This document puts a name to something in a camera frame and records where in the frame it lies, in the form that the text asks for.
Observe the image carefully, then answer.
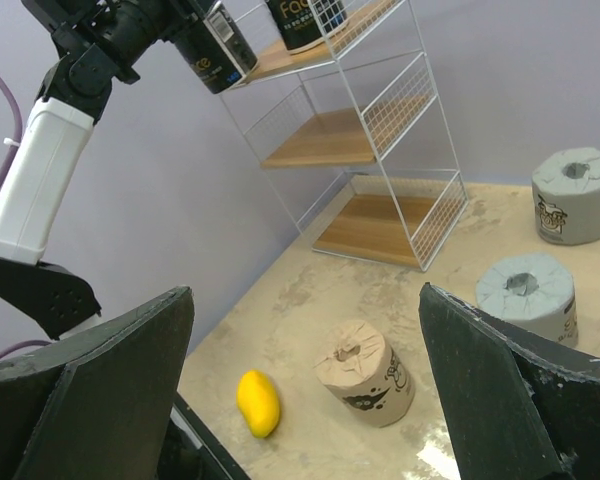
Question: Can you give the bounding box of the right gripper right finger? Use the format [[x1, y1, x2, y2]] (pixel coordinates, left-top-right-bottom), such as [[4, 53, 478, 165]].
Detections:
[[419, 283, 600, 479]]

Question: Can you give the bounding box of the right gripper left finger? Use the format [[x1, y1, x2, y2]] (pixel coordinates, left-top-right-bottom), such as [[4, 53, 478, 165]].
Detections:
[[0, 286, 194, 479]]

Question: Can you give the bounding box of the brown paper roll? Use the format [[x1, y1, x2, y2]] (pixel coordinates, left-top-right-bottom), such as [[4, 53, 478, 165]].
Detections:
[[314, 320, 415, 428]]

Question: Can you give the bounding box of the black paper roll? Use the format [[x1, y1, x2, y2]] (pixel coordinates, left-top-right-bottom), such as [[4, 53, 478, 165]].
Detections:
[[173, 1, 258, 95], [265, 0, 348, 55]]

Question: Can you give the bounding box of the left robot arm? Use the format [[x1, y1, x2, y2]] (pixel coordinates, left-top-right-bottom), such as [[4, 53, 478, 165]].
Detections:
[[0, 1, 213, 340]]

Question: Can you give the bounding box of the near grey paper roll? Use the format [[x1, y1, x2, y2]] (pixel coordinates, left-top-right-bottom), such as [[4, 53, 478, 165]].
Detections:
[[475, 253, 579, 348]]

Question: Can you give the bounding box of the grey paper roll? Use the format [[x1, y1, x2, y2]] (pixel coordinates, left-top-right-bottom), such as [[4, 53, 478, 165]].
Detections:
[[531, 147, 600, 246], [475, 253, 579, 348]]

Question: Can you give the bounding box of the yellow mango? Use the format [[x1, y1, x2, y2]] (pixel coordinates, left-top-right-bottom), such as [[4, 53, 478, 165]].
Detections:
[[236, 370, 281, 439]]

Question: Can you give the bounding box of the far grey paper roll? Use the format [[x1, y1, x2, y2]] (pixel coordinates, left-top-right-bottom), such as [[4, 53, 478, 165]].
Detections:
[[531, 147, 600, 246]]

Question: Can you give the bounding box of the white wire wooden shelf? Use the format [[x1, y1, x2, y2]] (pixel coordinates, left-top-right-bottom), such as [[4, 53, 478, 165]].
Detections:
[[222, 1, 468, 271]]

